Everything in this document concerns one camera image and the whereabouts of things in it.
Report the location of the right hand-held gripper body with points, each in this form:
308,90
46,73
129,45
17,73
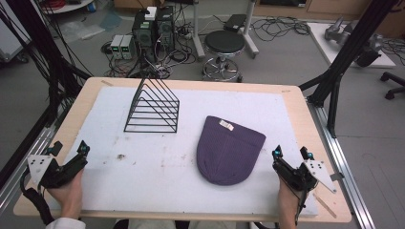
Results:
299,178

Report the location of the clear plastic sheet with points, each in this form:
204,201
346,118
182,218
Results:
86,28

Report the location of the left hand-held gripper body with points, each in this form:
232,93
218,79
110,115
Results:
47,173

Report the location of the person's lap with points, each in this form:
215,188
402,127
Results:
175,224

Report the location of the person's left hand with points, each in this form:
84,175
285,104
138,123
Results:
68,197

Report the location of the wooden strip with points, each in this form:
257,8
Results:
324,205

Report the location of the aluminium rail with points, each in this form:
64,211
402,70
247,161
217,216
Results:
22,178
347,178

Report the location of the small metal bracket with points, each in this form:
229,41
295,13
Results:
336,176

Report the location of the black computer tower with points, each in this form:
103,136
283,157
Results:
165,30
144,36

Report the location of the white box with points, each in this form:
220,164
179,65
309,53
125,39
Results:
151,13

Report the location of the black office chair base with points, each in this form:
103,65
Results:
393,84

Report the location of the purple knit beanie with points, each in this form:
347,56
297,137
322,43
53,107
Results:
226,151

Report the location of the grey power supply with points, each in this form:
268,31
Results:
128,46
116,46

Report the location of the person's white sleeve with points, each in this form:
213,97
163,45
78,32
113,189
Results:
65,223

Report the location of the white foam mat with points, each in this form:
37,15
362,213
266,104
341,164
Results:
143,178

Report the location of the black round stool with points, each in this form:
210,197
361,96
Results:
224,43

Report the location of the white platform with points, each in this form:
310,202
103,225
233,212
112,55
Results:
321,41

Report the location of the white round table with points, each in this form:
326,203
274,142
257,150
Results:
68,7

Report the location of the white stand leg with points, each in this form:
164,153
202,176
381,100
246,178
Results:
197,31
250,35

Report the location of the person's right hand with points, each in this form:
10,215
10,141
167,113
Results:
288,198

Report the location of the black metal frame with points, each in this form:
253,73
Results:
344,57
52,57

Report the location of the black flat box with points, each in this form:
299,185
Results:
235,22

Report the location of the white cart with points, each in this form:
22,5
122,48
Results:
9,44

